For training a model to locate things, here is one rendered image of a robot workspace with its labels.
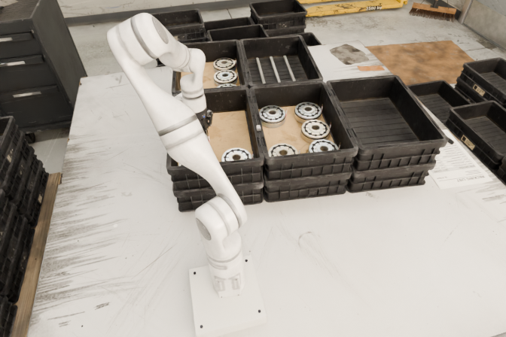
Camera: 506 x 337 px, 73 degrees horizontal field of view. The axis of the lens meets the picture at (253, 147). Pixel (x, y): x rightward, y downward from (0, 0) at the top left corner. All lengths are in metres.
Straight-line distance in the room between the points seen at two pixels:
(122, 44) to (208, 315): 0.70
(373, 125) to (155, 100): 0.89
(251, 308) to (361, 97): 0.93
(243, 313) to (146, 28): 0.73
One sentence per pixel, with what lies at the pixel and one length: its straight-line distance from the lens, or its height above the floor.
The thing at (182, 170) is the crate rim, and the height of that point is 0.92.
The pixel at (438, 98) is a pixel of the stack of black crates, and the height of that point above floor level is 0.27.
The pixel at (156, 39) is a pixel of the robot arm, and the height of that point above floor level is 1.37.
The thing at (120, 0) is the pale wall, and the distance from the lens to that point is 4.43.
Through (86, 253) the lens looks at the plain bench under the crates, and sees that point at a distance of 1.25.
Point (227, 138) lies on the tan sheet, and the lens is 1.27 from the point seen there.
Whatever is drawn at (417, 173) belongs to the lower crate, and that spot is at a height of 0.77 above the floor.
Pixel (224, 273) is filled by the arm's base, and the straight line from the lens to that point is 0.92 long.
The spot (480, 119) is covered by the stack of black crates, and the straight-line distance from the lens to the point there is 2.43.
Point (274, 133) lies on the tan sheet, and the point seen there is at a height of 0.83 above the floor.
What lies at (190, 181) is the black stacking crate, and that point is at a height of 0.86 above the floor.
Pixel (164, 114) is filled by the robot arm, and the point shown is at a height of 1.25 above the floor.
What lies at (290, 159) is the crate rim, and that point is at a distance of 1.06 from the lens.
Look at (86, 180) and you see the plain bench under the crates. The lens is 1.45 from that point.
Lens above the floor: 1.69
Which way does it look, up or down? 44 degrees down
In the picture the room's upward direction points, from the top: 1 degrees counter-clockwise
